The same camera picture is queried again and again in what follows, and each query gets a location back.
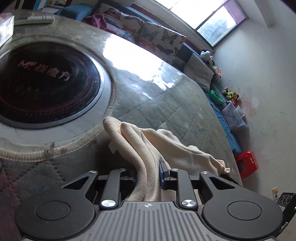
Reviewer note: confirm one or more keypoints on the round black induction cooktop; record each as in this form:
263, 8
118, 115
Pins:
46, 83

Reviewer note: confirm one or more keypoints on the grey remote control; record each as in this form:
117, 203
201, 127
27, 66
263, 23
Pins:
34, 20

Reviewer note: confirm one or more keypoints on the grey pillow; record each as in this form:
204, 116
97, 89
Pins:
198, 71

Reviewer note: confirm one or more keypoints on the window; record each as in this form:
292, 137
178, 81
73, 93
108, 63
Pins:
203, 14

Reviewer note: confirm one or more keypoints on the cream fleece cloth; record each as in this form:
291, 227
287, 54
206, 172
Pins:
148, 150

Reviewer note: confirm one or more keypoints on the red plastic stool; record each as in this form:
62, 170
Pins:
247, 163

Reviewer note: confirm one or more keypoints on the green plastic bowl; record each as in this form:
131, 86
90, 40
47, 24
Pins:
216, 96

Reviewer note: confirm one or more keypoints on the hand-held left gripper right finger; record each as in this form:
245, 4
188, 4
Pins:
161, 173

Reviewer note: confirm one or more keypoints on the clear plastic storage box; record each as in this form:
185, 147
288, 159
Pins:
233, 114

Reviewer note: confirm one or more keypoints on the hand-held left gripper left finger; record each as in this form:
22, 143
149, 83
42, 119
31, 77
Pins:
130, 178

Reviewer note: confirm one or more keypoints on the wall socket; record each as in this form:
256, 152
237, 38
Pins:
274, 191

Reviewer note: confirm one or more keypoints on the pile of small plush toys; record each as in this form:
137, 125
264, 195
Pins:
231, 94

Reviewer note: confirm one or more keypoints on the panda plush toy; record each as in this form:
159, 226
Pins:
206, 56

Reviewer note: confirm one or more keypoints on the square butterfly print cushion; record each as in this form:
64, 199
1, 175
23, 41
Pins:
161, 44

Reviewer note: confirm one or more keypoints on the blue sofa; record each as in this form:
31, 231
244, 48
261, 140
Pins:
74, 11

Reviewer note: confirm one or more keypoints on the pink cloth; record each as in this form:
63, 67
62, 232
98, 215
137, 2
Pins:
98, 22

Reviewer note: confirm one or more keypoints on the white tissue pack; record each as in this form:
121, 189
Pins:
5, 30

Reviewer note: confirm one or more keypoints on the pink plush toy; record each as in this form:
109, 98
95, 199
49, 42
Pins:
217, 70

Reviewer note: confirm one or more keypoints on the wide butterfly print cushion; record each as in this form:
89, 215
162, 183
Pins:
120, 23

